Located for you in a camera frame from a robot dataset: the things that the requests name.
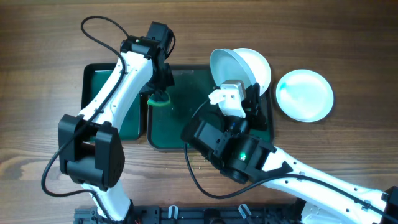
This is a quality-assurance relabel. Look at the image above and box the green yellow sponge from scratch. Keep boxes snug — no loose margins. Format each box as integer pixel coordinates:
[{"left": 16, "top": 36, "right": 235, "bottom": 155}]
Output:
[{"left": 147, "top": 92, "right": 170, "bottom": 107}]

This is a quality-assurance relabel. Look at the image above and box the pale blue plate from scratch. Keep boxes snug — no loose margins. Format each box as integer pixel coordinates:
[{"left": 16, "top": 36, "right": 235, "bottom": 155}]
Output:
[{"left": 275, "top": 69, "right": 335, "bottom": 123}]

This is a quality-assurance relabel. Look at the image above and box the white plate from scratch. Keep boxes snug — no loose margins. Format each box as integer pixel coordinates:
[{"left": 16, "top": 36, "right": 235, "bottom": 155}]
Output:
[
  {"left": 210, "top": 49, "right": 256, "bottom": 88},
  {"left": 234, "top": 48, "right": 271, "bottom": 96}
]

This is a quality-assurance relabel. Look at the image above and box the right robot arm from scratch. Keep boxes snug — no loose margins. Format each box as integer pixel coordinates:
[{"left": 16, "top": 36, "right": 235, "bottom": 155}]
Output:
[{"left": 181, "top": 84, "right": 397, "bottom": 223}]

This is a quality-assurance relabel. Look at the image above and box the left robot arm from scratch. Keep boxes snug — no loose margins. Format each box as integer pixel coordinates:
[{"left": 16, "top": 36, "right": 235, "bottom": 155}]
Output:
[{"left": 55, "top": 22, "right": 175, "bottom": 223}]

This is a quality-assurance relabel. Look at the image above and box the large dark green tray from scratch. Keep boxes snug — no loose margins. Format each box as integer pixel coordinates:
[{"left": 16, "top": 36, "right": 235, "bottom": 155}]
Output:
[{"left": 147, "top": 65, "right": 274, "bottom": 151}]

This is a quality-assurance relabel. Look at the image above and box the small black green tray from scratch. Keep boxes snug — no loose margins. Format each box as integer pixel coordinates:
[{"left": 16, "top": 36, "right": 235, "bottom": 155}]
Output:
[{"left": 81, "top": 63, "right": 144, "bottom": 141}]

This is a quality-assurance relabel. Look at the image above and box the right black cable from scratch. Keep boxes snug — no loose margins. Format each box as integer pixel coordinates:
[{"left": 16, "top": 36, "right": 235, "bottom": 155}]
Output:
[{"left": 183, "top": 99, "right": 398, "bottom": 223}]

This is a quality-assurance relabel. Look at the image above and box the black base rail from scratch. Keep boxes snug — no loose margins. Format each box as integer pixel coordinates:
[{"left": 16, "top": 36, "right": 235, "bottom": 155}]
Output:
[{"left": 73, "top": 203, "right": 308, "bottom": 224}]

